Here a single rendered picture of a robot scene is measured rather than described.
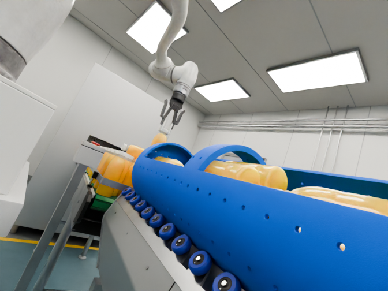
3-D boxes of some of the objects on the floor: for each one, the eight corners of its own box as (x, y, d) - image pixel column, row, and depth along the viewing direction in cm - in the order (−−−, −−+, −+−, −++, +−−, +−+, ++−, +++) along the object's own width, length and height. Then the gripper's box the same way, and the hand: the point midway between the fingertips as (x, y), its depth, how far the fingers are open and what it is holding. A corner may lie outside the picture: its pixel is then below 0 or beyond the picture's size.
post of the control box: (-46, 407, 76) (79, 161, 96) (-41, 396, 80) (79, 161, 99) (-32, 405, 78) (88, 165, 97) (-28, 394, 82) (88, 164, 101)
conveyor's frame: (-39, 452, 67) (86, 193, 85) (36, 241, 208) (78, 160, 225) (103, 418, 90) (179, 220, 108) (84, 248, 231) (119, 174, 248)
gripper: (170, 85, 108) (152, 125, 103) (194, 101, 116) (179, 139, 111) (164, 89, 114) (147, 126, 110) (188, 104, 122) (173, 139, 117)
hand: (165, 127), depth 111 cm, fingers closed on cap, 4 cm apart
